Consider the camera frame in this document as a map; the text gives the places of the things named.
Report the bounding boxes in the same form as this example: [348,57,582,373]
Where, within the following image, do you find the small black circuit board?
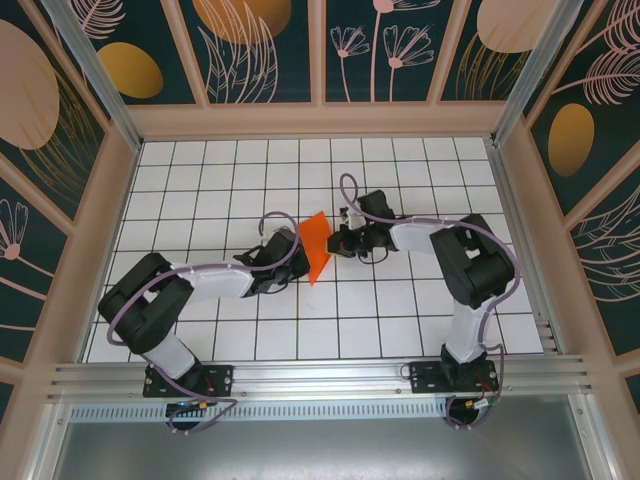
[166,398,210,414]

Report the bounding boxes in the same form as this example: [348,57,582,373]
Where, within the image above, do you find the grey metal shelf plate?
[49,418,601,480]

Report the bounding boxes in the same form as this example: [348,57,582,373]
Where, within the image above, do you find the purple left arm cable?
[108,212,304,437]

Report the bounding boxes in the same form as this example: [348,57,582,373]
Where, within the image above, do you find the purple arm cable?
[339,173,521,432]
[108,212,304,437]

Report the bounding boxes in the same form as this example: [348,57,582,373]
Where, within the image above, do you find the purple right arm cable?
[339,173,521,432]

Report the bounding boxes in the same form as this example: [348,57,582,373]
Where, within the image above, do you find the long aluminium mounting rail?
[47,354,594,401]

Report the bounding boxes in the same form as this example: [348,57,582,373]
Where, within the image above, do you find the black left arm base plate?
[143,363,235,399]

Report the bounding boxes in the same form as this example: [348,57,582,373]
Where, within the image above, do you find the aluminium table side rail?
[487,137,569,357]

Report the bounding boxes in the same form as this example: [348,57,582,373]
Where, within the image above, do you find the pink flowers wall panel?
[323,0,464,105]

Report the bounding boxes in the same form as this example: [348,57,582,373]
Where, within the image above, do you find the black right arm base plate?
[408,360,499,396]

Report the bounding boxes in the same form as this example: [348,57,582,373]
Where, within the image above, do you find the slotted grey cable duct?
[69,403,451,422]

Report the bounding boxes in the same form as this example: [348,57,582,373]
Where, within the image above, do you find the orange circle leaves wall panel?
[178,0,321,106]

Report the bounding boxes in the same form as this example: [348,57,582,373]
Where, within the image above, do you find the yellow oval feather wall panel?
[522,0,640,219]

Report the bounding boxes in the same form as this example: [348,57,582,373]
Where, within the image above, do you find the pink circle wall panel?
[438,0,571,104]

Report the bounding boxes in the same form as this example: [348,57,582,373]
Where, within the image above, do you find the aluminium corner post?
[492,0,586,146]
[39,0,142,151]

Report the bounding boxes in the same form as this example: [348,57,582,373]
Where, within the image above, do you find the pink leaf outline wall panel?
[567,182,640,359]

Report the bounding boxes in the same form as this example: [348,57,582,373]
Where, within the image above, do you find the single flower wall panel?
[0,162,71,364]

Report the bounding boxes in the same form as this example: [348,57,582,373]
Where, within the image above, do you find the large pink oval wall panel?
[0,0,110,224]

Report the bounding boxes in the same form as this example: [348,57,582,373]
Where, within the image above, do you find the aluminium side frame bar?
[27,399,74,480]
[569,394,619,480]

